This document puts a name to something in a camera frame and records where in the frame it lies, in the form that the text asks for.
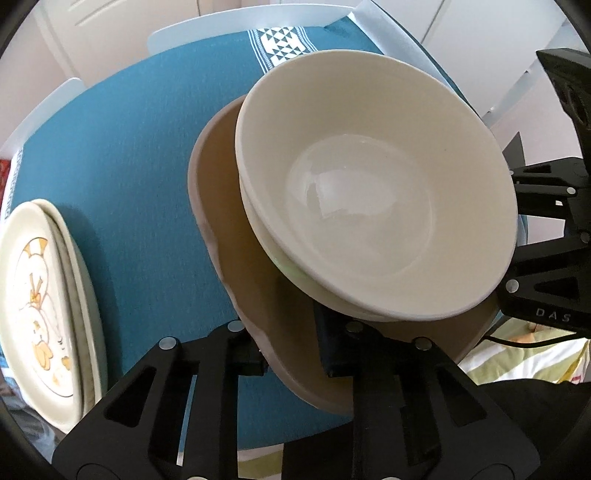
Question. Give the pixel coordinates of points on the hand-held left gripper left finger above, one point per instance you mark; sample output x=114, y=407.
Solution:
x=244, y=355

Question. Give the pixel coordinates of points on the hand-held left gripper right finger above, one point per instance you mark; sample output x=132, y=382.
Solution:
x=334, y=350

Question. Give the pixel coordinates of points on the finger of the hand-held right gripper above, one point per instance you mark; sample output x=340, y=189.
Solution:
x=545, y=189
x=545, y=272

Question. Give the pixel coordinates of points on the tall cream bowl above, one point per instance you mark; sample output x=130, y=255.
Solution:
x=369, y=184

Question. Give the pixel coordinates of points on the beige plastic basin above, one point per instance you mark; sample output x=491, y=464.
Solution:
x=217, y=184

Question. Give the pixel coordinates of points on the large white plate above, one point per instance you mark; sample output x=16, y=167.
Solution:
x=78, y=295

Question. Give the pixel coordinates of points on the small printed plate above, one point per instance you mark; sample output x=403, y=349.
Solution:
x=32, y=300

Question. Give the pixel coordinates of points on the striped blanket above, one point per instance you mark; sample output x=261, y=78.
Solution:
x=531, y=360

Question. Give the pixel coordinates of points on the teal tablecloth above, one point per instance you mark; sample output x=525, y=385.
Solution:
x=138, y=161

